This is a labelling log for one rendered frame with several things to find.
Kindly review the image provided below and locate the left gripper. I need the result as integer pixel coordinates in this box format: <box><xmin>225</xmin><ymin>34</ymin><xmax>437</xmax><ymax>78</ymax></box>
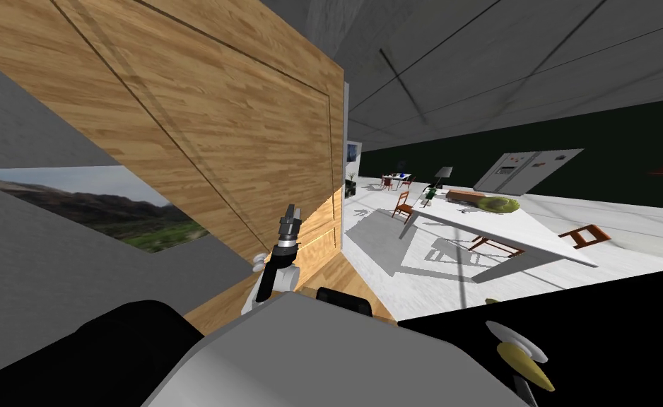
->
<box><xmin>277</xmin><ymin>203</ymin><xmax>304</xmax><ymax>247</ymax></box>

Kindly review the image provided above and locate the small white table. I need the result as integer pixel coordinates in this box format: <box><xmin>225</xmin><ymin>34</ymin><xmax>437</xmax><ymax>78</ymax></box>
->
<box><xmin>380</xmin><ymin>171</ymin><xmax>416</xmax><ymax>191</ymax></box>

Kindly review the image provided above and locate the brown wooden chair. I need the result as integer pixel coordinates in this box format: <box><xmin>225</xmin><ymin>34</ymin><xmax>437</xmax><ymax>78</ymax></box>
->
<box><xmin>557</xmin><ymin>223</ymin><xmax>613</xmax><ymax>250</ymax></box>
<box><xmin>469</xmin><ymin>234</ymin><xmax>526</xmax><ymax>259</ymax></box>
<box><xmin>391</xmin><ymin>190</ymin><xmax>415</xmax><ymax>223</ymax></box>

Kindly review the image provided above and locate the light wooden door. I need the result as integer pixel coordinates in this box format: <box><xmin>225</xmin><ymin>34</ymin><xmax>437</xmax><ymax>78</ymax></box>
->
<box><xmin>0</xmin><ymin>0</ymin><xmax>346</xmax><ymax>286</ymax></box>

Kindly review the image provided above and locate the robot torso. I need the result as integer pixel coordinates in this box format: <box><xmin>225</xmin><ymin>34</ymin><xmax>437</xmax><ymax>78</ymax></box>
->
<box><xmin>141</xmin><ymin>286</ymin><xmax>532</xmax><ymax>407</ymax></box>

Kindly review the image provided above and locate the grey floor lamp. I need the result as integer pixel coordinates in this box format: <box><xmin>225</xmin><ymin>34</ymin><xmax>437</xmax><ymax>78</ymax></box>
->
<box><xmin>432</xmin><ymin>165</ymin><xmax>454</xmax><ymax>191</ymax></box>

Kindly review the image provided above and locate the landscape picture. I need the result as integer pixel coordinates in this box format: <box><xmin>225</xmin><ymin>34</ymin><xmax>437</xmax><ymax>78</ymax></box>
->
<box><xmin>0</xmin><ymin>165</ymin><xmax>211</xmax><ymax>254</ymax></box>

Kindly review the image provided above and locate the large white table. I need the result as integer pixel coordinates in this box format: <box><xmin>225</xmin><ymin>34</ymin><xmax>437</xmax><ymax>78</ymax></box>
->
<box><xmin>397</xmin><ymin>190</ymin><xmax>599</xmax><ymax>284</ymax></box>

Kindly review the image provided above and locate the grey double-door fridge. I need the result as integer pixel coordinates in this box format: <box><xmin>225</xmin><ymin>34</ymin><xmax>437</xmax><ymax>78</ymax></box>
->
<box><xmin>472</xmin><ymin>148</ymin><xmax>586</xmax><ymax>196</ymax></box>

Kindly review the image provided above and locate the black door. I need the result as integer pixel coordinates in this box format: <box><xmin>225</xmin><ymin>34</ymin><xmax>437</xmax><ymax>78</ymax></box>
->
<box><xmin>397</xmin><ymin>264</ymin><xmax>663</xmax><ymax>407</ymax></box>

